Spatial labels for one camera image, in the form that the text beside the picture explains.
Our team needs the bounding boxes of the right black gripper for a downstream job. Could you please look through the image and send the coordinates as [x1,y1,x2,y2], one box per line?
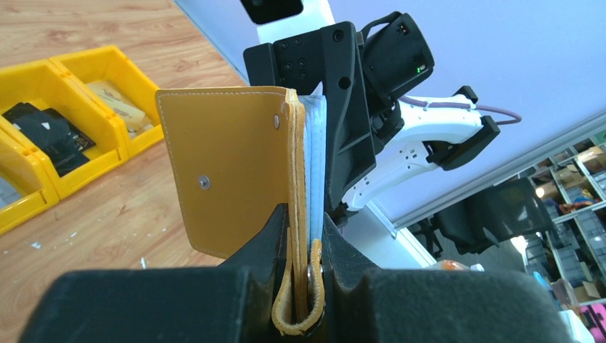
[243,11,434,212]

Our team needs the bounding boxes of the black office chair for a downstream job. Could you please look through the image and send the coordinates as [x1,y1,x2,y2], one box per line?
[413,179,556,258]

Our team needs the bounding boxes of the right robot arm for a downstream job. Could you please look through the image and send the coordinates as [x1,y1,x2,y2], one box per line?
[243,11,500,212]

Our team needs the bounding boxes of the middle yellow bin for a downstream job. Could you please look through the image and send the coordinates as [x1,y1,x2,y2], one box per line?
[1,61,129,199]

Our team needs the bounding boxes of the tan cards pile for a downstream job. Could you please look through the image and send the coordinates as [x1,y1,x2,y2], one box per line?
[87,80,154,139]

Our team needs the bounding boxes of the black card holders pile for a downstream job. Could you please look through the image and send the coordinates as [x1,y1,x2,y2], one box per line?
[4,102,96,177]

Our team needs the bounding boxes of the yellow leather card holder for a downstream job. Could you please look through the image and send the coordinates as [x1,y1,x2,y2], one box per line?
[156,85,327,337]

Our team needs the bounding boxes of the left yellow bin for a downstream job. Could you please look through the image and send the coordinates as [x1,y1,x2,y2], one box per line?
[1,132,59,234]

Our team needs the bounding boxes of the orange drink bottle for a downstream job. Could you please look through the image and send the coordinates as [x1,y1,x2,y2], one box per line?
[436,260,485,272]

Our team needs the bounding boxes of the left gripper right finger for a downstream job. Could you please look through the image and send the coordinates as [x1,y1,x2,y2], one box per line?
[322,218,570,342]

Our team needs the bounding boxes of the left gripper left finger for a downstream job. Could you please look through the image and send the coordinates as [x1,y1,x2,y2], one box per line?
[20,204,289,342]

